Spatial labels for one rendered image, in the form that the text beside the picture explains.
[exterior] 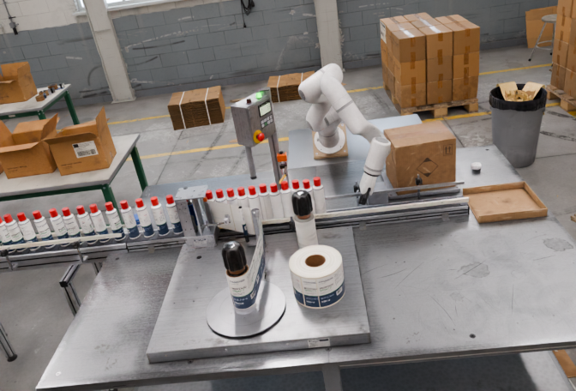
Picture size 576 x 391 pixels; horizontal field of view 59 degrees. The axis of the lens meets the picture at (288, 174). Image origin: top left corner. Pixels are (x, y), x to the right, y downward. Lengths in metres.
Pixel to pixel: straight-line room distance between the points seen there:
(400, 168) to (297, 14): 5.27
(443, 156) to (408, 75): 3.04
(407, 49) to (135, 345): 4.22
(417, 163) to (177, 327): 1.36
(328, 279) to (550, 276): 0.86
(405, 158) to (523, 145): 2.21
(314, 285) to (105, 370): 0.82
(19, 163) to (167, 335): 2.37
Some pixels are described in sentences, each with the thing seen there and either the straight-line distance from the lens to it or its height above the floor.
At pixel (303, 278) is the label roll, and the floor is 1.02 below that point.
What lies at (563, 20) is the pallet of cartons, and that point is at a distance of 5.99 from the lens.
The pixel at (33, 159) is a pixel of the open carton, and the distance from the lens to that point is 4.04.
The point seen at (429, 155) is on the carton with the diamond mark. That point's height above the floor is 1.05.
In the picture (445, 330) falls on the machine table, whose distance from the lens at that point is 1.95.
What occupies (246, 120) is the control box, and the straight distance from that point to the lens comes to 2.26.
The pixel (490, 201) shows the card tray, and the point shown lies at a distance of 2.64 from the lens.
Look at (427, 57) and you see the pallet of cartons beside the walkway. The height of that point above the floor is 0.66.
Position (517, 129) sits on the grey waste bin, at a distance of 4.58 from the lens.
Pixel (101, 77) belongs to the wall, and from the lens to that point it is 8.34.
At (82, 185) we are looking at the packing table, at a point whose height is 0.76.
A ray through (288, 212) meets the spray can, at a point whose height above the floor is 0.94.
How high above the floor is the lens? 2.20
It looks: 27 degrees down
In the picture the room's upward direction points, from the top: 9 degrees counter-clockwise
